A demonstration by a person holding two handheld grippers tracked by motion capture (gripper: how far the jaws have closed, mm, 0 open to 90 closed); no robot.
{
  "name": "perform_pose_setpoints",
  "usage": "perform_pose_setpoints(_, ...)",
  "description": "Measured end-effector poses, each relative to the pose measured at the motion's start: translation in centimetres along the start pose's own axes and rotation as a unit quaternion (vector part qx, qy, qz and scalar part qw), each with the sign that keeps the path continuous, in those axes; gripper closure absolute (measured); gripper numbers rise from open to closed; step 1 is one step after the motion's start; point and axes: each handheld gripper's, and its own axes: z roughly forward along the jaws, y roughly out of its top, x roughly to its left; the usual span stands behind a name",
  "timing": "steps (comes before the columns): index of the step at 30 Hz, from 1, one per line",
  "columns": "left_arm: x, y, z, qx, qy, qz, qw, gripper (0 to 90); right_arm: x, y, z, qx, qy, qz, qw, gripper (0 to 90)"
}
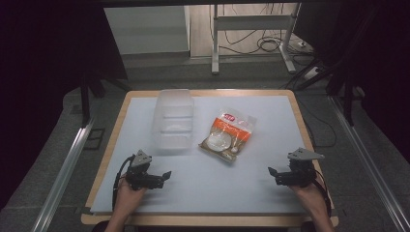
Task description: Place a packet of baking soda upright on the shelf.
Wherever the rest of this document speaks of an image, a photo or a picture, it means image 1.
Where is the orange and clear snack packet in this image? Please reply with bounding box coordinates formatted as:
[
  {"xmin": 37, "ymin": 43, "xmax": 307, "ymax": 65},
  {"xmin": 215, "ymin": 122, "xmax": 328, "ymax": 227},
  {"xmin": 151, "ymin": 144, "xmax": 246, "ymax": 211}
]
[{"xmin": 198, "ymin": 107, "xmax": 258, "ymax": 163}]

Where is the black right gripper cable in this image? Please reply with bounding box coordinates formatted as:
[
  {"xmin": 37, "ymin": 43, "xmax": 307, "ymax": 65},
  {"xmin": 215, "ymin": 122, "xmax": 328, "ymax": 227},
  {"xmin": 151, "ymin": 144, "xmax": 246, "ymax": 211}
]
[{"xmin": 313, "ymin": 169, "xmax": 334, "ymax": 218}]

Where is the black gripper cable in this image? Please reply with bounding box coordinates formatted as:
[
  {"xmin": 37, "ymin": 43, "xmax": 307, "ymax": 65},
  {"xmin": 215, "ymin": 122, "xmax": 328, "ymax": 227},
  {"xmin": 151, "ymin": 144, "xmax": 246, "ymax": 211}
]
[
  {"xmin": 111, "ymin": 155, "xmax": 135, "ymax": 209},
  {"xmin": 313, "ymin": 169, "xmax": 334, "ymax": 218}
]

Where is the aluminium floor rail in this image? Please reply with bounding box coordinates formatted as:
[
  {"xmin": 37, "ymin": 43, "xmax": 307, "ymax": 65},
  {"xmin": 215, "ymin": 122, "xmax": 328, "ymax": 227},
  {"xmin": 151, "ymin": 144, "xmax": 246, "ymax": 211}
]
[
  {"xmin": 31, "ymin": 117, "xmax": 96, "ymax": 232},
  {"xmin": 328, "ymin": 96, "xmax": 410, "ymax": 232}
]

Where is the person's left hand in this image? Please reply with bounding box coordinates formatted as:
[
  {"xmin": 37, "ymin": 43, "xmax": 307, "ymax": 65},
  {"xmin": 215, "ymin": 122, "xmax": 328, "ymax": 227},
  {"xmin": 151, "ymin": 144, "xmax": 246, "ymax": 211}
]
[{"xmin": 114, "ymin": 173, "xmax": 148, "ymax": 215}]

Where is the dark curtain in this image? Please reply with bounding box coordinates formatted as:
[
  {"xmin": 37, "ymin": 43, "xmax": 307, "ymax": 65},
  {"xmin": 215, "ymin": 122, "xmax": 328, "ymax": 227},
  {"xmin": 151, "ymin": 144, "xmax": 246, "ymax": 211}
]
[
  {"xmin": 294, "ymin": 0, "xmax": 410, "ymax": 163},
  {"xmin": 0, "ymin": 0, "xmax": 130, "ymax": 211}
]

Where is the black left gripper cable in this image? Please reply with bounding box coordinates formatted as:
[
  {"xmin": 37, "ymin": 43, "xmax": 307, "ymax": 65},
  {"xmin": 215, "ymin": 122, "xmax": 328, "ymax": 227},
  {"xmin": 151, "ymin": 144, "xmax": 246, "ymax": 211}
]
[{"xmin": 111, "ymin": 155, "xmax": 135, "ymax": 209}]

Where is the tangle of black floor cables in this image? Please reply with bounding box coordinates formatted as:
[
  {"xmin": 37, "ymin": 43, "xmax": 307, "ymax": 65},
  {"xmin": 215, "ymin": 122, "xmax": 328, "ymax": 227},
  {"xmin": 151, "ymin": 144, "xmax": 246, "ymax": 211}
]
[{"xmin": 221, "ymin": 3, "xmax": 315, "ymax": 56}]

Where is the clear plastic container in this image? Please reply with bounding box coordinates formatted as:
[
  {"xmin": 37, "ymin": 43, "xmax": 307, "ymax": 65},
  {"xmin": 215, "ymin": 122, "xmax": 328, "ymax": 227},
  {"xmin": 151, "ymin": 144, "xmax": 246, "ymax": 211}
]
[{"xmin": 150, "ymin": 88, "xmax": 195, "ymax": 157}]

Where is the white metal desk frame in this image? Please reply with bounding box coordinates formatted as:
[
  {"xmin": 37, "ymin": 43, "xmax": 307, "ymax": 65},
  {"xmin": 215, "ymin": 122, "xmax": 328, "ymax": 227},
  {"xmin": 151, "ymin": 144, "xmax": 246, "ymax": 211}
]
[{"xmin": 210, "ymin": 3, "xmax": 303, "ymax": 75}]

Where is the wooden table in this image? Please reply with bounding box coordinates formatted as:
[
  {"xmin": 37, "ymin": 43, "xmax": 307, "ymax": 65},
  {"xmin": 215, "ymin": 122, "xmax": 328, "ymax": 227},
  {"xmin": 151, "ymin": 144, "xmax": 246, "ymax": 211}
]
[{"xmin": 80, "ymin": 88, "xmax": 339, "ymax": 228}]

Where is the white power strip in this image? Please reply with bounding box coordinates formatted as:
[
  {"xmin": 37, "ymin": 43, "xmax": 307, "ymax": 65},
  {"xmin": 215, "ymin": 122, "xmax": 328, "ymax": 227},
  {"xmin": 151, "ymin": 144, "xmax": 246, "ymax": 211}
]
[{"xmin": 303, "ymin": 65, "xmax": 321, "ymax": 81}]

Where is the black metal stand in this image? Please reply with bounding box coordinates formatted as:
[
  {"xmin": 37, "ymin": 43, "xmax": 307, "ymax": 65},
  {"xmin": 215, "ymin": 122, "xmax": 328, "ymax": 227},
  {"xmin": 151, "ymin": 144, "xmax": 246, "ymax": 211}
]
[
  {"xmin": 296, "ymin": 57, "xmax": 357, "ymax": 128},
  {"xmin": 78, "ymin": 72, "xmax": 133, "ymax": 129}
]

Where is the white cabinet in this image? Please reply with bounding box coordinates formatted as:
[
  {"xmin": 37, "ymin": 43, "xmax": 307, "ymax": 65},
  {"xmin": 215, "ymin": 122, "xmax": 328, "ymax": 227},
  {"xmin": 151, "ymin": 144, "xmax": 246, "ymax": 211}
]
[{"xmin": 102, "ymin": 5, "xmax": 191, "ymax": 56}]

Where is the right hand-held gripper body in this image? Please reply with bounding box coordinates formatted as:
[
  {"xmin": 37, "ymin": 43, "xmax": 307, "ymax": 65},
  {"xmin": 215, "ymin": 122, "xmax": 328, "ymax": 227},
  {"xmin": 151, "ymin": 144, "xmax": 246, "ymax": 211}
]
[{"xmin": 280, "ymin": 147, "xmax": 326, "ymax": 189}]

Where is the white table mat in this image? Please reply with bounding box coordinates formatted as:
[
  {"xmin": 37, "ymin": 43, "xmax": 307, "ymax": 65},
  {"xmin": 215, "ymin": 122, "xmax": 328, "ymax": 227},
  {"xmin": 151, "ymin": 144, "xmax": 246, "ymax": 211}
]
[{"xmin": 89, "ymin": 95, "xmax": 308, "ymax": 216}]

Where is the person's right hand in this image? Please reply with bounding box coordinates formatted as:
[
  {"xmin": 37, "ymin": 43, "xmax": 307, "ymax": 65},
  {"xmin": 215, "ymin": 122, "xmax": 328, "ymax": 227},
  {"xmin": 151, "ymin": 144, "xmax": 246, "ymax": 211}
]
[{"xmin": 288, "ymin": 180, "xmax": 327, "ymax": 215}]

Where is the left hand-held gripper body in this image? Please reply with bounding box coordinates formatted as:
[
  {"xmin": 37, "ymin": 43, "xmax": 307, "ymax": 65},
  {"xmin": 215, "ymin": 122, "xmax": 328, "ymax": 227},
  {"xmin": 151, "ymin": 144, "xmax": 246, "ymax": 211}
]
[{"xmin": 125, "ymin": 149, "xmax": 162, "ymax": 191}]

